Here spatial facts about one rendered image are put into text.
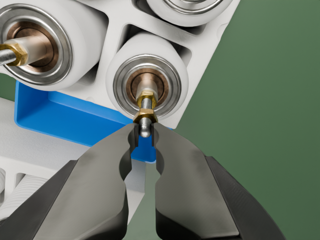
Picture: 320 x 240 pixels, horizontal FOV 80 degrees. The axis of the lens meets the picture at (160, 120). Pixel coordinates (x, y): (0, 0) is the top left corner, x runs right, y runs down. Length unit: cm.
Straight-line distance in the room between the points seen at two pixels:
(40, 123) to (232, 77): 45
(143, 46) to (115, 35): 8
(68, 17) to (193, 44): 15
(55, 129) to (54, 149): 4
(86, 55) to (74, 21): 3
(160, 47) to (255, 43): 34
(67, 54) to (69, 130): 27
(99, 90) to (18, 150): 22
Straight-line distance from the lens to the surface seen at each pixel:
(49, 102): 55
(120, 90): 22
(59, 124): 47
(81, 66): 23
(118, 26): 28
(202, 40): 29
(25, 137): 49
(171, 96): 22
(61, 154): 45
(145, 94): 18
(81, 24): 24
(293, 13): 55
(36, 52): 22
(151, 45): 21
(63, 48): 22
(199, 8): 21
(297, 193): 89
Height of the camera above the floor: 46
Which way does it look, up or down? 61 degrees down
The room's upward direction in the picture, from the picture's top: 175 degrees clockwise
